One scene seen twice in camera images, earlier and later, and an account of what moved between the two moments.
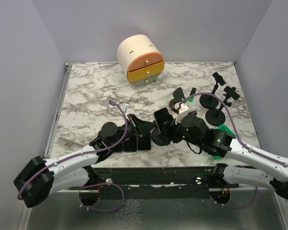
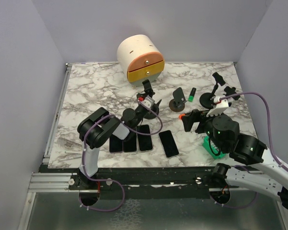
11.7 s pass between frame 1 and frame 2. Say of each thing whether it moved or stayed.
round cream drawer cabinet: stayed
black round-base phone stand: stayed
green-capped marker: stayed
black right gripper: moved
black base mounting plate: stayed
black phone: stayed
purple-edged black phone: stayed
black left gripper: moved
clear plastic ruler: stayed
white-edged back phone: moved
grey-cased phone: stayed
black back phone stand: moved
